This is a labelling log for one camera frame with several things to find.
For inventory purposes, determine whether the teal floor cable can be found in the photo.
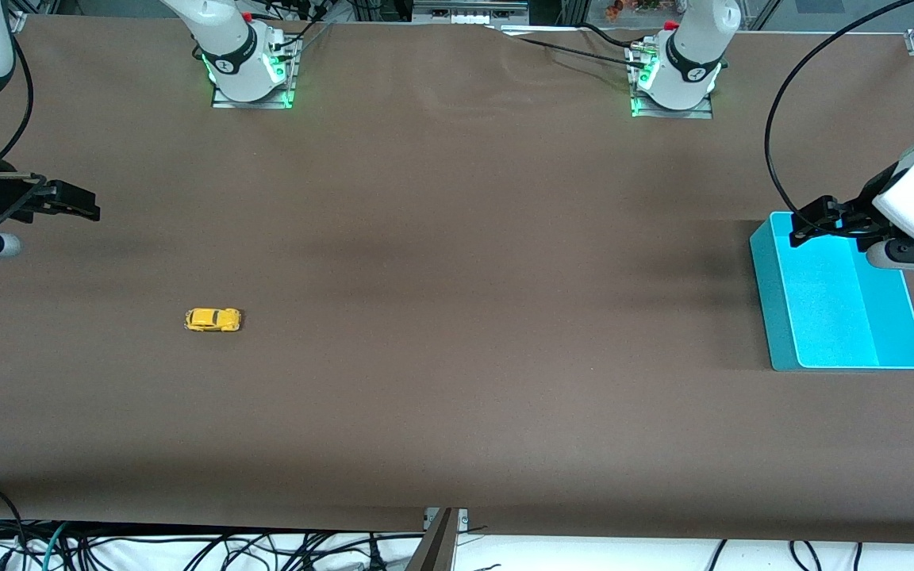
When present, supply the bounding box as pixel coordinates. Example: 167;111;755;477
38;521;71;571

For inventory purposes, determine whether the black tangled floor cable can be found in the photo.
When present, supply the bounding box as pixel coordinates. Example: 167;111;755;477
175;530;426;571

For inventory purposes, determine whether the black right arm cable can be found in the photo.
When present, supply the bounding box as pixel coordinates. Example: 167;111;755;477
0;32;35;162

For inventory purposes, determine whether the black cable on table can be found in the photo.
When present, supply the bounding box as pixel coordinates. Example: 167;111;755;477
489;24;650;67

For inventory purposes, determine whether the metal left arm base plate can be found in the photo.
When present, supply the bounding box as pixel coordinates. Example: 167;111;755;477
629;40;715;120

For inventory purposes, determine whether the white power strip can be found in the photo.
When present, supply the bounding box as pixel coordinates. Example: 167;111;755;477
413;0;530;25

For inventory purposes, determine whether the aluminium profile post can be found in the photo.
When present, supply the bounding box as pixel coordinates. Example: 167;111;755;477
405;508;470;571

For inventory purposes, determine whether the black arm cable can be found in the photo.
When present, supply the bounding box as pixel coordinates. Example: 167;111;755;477
764;0;914;219
0;32;35;162

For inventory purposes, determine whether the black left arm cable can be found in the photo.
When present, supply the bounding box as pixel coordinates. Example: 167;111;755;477
764;0;914;219

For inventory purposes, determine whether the teal plastic storage bin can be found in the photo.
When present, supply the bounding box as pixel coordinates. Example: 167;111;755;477
749;212;914;372

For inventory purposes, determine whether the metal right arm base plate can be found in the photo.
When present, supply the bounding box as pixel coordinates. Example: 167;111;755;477
211;36;301;110

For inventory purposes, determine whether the brown table cover sheet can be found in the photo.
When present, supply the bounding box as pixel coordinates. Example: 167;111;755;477
0;14;914;545

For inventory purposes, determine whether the yellow beetle toy car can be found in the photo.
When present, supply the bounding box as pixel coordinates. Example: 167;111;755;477
184;308;242;333

